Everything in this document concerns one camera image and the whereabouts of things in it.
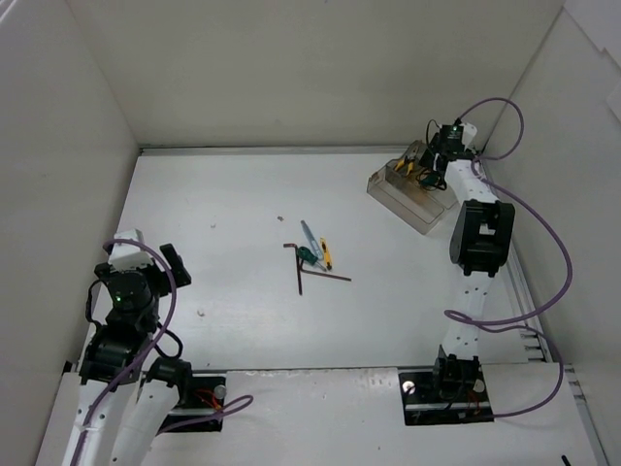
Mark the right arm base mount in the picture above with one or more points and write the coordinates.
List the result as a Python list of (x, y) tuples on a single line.
[(456, 404)]

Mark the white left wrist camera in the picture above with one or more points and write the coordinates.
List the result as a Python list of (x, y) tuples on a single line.
[(125, 257)]

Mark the green handled screwdriver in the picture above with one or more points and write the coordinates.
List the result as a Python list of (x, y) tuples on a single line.
[(428, 182)]

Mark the blue utility knife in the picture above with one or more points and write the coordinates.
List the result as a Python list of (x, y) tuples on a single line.
[(314, 245)]

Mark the small brown hex key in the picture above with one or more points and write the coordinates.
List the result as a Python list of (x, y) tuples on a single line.
[(326, 275)]

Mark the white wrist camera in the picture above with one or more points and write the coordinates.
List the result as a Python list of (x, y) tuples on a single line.
[(468, 135), (125, 257)]

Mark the yellow handled pliers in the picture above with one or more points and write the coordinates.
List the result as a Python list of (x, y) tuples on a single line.
[(406, 163)]

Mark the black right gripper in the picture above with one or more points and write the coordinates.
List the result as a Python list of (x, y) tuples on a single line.
[(428, 158)]

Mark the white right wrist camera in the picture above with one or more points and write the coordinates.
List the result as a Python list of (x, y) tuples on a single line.
[(468, 135)]

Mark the large brown hex key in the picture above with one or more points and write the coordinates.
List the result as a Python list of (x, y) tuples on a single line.
[(298, 266)]

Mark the green stubby screwdriver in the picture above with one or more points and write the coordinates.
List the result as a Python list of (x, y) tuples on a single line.
[(308, 256)]

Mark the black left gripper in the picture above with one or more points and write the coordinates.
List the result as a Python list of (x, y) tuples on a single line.
[(174, 267)]

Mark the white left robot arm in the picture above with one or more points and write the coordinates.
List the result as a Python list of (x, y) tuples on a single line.
[(121, 405)]

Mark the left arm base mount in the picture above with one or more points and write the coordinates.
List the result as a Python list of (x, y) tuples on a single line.
[(204, 396)]

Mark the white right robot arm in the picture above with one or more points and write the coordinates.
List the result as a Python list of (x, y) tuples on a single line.
[(478, 247)]

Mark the clear plastic compartment organizer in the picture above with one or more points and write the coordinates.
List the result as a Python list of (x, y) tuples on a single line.
[(402, 196)]

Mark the yellow utility knife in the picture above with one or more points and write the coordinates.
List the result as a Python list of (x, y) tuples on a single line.
[(326, 254)]

